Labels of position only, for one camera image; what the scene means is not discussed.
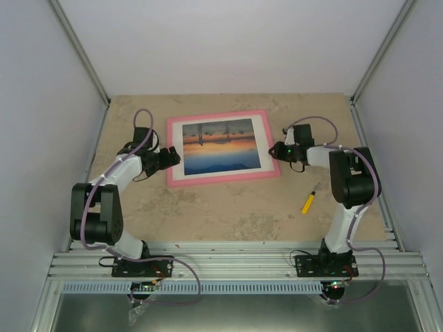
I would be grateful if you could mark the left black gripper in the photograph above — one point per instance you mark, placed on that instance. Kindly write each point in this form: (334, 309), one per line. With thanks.
(167, 162)

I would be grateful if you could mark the aluminium rail platform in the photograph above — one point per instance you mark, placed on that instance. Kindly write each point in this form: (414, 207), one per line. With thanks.
(248, 260)

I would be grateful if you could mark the yellow handled screwdriver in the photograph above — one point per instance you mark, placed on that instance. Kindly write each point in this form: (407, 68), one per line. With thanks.
(309, 200)

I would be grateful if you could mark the pink picture frame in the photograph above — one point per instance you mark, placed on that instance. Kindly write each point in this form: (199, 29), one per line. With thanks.
(221, 147)

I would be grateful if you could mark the aluminium corner post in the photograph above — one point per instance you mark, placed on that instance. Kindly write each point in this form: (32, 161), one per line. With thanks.
(74, 40)
(389, 39)

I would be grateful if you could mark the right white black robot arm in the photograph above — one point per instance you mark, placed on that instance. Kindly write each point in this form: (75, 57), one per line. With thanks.
(355, 184)

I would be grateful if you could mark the aluminium corner post left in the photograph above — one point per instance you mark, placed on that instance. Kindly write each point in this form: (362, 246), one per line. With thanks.
(74, 40)

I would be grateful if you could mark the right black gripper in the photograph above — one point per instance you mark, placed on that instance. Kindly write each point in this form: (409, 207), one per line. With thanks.
(278, 152)

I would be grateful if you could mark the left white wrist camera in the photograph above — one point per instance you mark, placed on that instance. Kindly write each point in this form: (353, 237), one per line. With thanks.
(153, 142)

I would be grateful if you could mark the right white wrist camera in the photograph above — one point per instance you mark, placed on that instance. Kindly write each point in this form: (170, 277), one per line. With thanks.
(289, 136)

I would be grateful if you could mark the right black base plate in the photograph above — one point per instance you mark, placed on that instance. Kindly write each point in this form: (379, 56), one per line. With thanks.
(315, 266)

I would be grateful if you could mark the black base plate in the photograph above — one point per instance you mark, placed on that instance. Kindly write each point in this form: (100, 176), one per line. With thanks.
(154, 269)
(315, 266)

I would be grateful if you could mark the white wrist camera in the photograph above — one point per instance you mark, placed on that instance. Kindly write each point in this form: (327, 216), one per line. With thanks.
(153, 142)
(289, 136)

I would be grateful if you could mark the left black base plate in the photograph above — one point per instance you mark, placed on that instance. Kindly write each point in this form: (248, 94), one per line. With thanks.
(154, 269)

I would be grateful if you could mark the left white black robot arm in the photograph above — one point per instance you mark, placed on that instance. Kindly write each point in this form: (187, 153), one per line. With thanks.
(96, 218)

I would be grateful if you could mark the aluminium corner post right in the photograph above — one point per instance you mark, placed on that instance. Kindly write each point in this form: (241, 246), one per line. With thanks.
(389, 39)

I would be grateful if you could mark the light blue cable duct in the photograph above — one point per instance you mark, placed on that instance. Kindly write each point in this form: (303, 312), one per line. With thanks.
(204, 288)

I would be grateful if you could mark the clear plastic bag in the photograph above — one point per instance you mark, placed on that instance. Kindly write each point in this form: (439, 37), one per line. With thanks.
(135, 312)

